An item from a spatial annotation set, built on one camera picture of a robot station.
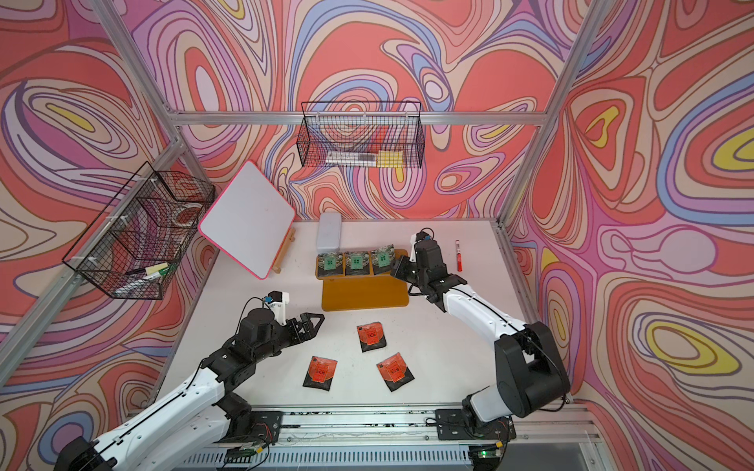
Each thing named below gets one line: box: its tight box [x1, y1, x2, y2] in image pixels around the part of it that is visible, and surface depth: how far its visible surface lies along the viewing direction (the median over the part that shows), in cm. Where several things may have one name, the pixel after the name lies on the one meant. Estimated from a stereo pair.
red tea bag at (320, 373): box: [302, 355, 339, 392], surface depth 84 cm
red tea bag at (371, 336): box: [356, 320, 387, 354], surface depth 90 cm
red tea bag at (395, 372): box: [376, 351, 416, 392], surface depth 84 cm
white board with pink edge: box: [198, 160, 297, 281], surface depth 92 cm
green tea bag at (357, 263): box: [345, 251, 371, 276], surface depth 90 cm
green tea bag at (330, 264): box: [318, 252, 343, 278], surface depth 90 cm
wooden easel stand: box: [271, 227, 296, 274], surface depth 105 cm
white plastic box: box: [316, 211, 343, 254], surface depth 117 cm
